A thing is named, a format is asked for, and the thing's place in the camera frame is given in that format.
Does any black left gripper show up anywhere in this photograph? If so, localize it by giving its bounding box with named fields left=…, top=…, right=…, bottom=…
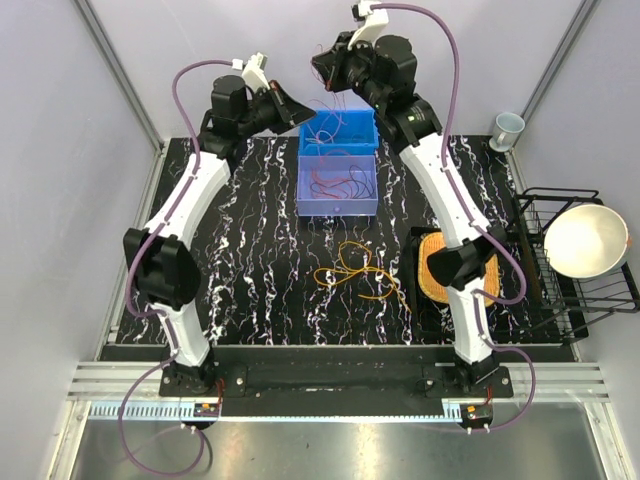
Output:
left=238, top=80, right=317, bottom=138

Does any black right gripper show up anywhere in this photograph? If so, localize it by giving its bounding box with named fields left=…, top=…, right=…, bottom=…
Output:
left=309, top=31, right=385, bottom=112

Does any pink thin cable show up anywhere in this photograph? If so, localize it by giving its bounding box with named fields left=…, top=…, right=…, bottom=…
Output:
left=304, top=44, right=354, bottom=151

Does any orange thin cable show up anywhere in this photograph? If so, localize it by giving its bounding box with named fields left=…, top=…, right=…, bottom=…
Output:
left=309, top=148, right=361, bottom=200

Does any yellow thin cable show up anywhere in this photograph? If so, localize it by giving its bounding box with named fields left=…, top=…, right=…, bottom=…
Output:
left=313, top=241, right=412, bottom=316

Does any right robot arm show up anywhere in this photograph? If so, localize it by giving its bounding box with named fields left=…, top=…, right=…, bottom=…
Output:
left=312, top=31, right=498, bottom=397

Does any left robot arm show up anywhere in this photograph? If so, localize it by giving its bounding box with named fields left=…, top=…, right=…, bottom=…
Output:
left=123, top=75, right=316, bottom=396

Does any blue plastic bin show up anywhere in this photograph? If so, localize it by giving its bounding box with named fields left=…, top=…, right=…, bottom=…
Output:
left=298, top=109, right=379, bottom=156

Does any lavender plastic tray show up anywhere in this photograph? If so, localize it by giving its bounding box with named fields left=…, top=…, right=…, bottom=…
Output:
left=296, top=155, right=379, bottom=217

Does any woven orange bamboo mat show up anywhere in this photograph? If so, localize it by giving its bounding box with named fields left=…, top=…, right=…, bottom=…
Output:
left=417, top=230, right=500, bottom=305

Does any white ceramic mug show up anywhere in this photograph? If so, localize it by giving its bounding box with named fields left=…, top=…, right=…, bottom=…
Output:
left=489, top=112, right=526, bottom=153

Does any black plastic tray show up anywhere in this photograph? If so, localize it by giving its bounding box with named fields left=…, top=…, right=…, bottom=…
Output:
left=403, top=226, right=454, bottom=345

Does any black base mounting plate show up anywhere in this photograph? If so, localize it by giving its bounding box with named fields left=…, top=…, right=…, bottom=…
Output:
left=159, top=346, right=514, bottom=421

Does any large white bowl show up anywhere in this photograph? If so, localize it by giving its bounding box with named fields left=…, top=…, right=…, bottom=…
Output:
left=543, top=204, right=632, bottom=280

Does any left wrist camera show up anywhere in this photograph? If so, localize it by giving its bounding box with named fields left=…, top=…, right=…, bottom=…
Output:
left=241, top=52, right=270, bottom=93

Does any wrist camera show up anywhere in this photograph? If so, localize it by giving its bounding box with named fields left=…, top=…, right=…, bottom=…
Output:
left=241, top=52, right=270, bottom=93
left=347, top=1, right=389, bottom=50

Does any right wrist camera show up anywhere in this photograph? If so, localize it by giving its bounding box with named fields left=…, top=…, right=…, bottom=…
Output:
left=347, top=1, right=389, bottom=50

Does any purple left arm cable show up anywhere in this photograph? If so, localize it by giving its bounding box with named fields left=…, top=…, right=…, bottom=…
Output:
left=117, top=58, right=246, bottom=474

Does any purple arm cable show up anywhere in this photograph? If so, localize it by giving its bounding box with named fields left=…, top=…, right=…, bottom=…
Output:
left=372, top=2, right=539, bottom=434
left=117, top=58, right=246, bottom=474

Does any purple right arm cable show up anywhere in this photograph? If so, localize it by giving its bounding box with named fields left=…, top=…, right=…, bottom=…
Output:
left=372, top=2, right=539, bottom=434

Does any black wire dish rack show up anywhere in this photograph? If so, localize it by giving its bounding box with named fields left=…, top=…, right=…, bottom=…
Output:
left=507, top=188, right=639, bottom=344

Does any aluminium frame rail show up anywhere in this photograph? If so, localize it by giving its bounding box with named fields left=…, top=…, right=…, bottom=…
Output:
left=67, top=362, right=609, bottom=424

